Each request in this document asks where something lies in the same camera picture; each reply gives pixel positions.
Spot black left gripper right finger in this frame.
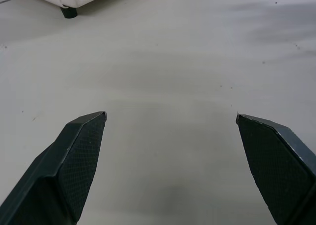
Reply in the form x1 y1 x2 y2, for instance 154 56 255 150
236 113 316 225

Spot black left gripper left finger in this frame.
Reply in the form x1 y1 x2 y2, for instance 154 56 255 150
0 111 107 225

